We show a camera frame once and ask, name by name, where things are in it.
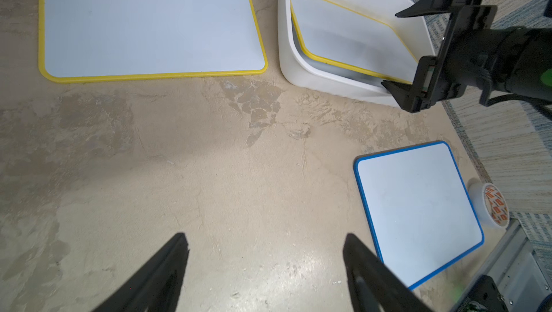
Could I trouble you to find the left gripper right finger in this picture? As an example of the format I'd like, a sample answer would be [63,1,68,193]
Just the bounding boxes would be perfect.
[342,233,430,311]

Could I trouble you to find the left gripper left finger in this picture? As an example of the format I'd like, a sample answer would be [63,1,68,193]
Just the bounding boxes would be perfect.
[95,232,189,311]

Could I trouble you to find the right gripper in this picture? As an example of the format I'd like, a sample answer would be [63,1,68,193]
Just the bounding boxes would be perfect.
[382,0,515,113]

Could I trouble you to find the blue whiteboard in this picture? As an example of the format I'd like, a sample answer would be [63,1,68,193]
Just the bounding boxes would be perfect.
[353,141,485,290]

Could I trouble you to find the yellow whiteboard front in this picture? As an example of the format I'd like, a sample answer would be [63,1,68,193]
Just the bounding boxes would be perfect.
[290,0,418,84]

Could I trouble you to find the yellow whiteboard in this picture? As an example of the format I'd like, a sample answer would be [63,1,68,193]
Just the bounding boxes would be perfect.
[290,0,418,84]
[38,0,269,83]

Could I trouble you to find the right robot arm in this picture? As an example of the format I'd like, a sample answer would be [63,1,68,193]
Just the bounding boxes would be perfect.
[382,0,551,119]

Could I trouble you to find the white storage box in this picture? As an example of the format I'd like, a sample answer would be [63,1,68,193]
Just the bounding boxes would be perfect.
[277,0,434,106]

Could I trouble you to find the yellow whiteboard back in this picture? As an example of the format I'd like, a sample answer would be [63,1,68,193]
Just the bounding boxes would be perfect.
[38,0,269,83]

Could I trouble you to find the tape roll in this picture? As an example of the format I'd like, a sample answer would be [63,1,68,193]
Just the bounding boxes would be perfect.
[467,179,510,229]

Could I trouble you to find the aluminium front rail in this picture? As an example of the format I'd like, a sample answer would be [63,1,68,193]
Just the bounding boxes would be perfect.
[448,219,552,312]

